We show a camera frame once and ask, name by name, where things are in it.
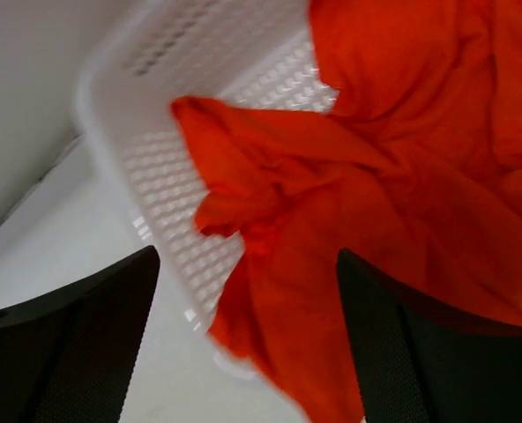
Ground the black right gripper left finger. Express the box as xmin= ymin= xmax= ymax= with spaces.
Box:
xmin=0 ymin=246 xmax=160 ymax=422

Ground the white plastic laundry basket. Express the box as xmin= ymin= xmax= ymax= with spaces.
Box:
xmin=75 ymin=1 xmax=335 ymax=381

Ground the orange t shirt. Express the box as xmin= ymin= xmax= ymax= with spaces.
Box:
xmin=170 ymin=1 xmax=522 ymax=422

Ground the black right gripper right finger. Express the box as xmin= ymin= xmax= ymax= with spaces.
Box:
xmin=336 ymin=249 xmax=522 ymax=422

